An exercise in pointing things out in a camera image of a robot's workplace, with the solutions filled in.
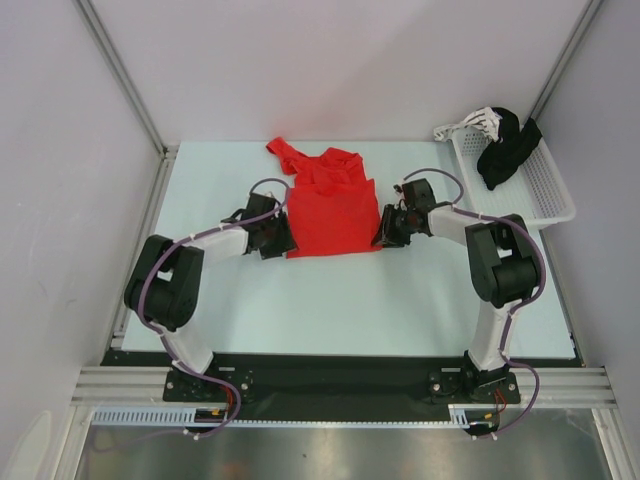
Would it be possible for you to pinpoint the black tank top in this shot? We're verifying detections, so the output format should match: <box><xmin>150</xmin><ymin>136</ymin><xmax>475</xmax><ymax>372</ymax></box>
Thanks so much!
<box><xmin>476</xmin><ymin>107</ymin><xmax>542</xmax><ymax>191</ymax></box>

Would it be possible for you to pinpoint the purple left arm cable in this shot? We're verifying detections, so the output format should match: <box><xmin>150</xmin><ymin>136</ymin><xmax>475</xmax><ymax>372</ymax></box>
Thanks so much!
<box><xmin>138</xmin><ymin>176</ymin><xmax>293</xmax><ymax>441</ymax></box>

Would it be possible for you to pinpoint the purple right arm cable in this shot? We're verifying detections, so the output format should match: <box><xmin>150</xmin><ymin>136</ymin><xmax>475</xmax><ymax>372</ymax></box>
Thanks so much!
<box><xmin>392</xmin><ymin>167</ymin><xmax>547</xmax><ymax>441</ymax></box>

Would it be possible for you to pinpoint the white slotted cable duct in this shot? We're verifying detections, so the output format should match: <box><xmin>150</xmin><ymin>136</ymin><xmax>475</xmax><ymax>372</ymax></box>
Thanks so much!
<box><xmin>92</xmin><ymin>402</ymin><xmax>501</xmax><ymax>429</ymax></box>

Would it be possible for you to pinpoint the white plastic basket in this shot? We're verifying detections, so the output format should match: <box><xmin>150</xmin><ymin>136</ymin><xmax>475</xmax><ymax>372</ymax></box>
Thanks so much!
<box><xmin>450</xmin><ymin>127</ymin><xmax>576</xmax><ymax>230</ymax></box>

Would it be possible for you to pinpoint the red tank top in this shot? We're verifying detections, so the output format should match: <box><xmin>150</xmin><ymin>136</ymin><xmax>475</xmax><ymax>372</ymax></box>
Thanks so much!
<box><xmin>266</xmin><ymin>137</ymin><xmax>380</xmax><ymax>259</ymax></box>

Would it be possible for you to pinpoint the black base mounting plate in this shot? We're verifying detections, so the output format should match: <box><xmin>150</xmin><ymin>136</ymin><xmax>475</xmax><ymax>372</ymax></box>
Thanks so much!
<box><xmin>101</xmin><ymin>351</ymin><xmax>584</xmax><ymax>422</ymax></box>

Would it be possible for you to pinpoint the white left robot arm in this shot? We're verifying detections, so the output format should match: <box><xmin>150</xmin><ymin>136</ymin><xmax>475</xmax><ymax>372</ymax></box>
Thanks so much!
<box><xmin>124</xmin><ymin>192</ymin><xmax>297</xmax><ymax>400</ymax></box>

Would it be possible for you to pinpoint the white striped tank top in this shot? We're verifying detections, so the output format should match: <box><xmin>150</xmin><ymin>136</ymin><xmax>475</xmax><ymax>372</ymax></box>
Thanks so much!
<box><xmin>433</xmin><ymin>107</ymin><xmax>502</xmax><ymax>142</ymax></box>

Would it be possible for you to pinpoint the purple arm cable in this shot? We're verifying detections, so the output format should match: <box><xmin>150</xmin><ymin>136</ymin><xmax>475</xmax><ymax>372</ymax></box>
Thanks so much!
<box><xmin>138</xmin><ymin>176</ymin><xmax>293</xmax><ymax>441</ymax></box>
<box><xmin>392</xmin><ymin>167</ymin><xmax>547</xmax><ymax>441</ymax></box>

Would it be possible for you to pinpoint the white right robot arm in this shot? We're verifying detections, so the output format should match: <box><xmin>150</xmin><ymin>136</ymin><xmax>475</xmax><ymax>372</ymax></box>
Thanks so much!
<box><xmin>372</xmin><ymin>179</ymin><xmax>546</xmax><ymax>401</ymax></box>

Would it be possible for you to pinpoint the aluminium frame rail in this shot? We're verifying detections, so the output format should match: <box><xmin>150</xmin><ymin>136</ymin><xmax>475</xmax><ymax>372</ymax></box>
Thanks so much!
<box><xmin>71</xmin><ymin>144</ymin><xmax>180</xmax><ymax>408</ymax></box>

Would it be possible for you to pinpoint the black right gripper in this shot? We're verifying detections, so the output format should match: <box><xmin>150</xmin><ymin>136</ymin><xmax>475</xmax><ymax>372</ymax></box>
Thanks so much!
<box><xmin>371</xmin><ymin>203</ymin><xmax>415</xmax><ymax>248</ymax></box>

